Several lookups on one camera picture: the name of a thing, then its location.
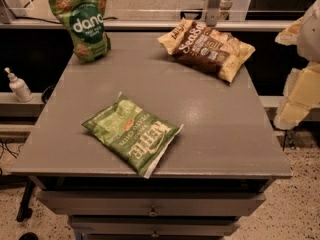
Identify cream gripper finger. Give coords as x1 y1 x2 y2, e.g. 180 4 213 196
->
273 64 320 130
275 17 303 46

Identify brown sea salt chip bag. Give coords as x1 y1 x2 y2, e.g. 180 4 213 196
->
158 18 255 83

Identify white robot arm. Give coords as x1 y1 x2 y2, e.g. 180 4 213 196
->
273 0 320 130

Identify green kettle potato chip bag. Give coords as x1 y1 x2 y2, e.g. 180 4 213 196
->
82 92 182 178

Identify green rice chip bag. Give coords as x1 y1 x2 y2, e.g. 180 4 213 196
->
49 0 111 63

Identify upper drawer knob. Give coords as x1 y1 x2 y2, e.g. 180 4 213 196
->
148 208 159 217

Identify drawer knob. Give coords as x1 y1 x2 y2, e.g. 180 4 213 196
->
148 208 159 217
150 231 159 238

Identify lower drawer knob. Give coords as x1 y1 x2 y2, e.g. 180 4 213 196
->
150 231 159 238

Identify upper grey drawer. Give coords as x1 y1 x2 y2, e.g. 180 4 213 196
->
37 191 265 216

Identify grey drawer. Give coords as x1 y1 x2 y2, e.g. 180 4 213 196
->
37 191 265 216
69 216 239 237

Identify lower grey drawer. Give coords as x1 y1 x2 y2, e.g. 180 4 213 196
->
69 216 239 237

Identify white pump bottle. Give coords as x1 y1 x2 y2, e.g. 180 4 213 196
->
5 67 33 103

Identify black table leg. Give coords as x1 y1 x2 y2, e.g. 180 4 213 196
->
16 180 35 222

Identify black cable on shelf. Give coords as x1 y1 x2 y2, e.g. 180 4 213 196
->
0 0 64 25

